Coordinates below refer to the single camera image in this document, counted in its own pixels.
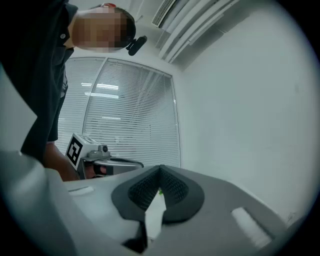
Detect black head-mounted camera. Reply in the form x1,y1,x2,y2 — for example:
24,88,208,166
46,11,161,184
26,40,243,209
125,35,148,57

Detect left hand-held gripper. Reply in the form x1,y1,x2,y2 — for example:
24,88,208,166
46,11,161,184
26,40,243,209
65,133,145,180

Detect person's left hand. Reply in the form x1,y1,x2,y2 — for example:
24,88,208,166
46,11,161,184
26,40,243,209
92,165,108,177

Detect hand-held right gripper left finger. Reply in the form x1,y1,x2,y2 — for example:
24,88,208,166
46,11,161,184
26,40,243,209
63,164,161,256

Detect white ceiling pipes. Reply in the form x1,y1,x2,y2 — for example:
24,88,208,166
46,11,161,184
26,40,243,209
156,0,242,65

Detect white ceiling air vent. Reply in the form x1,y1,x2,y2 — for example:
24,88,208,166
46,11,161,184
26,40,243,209
151,0,177,29

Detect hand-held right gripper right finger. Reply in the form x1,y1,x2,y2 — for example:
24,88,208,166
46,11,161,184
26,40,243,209
149,164,288,256

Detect person's left forearm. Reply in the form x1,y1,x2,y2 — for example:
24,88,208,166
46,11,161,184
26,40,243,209
43,141,80,182

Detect person's black clothing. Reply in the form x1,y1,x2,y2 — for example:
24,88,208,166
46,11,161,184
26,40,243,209
0,0,80,166

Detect person's head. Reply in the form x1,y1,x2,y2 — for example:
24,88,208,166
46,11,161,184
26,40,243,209
71,3,137,54

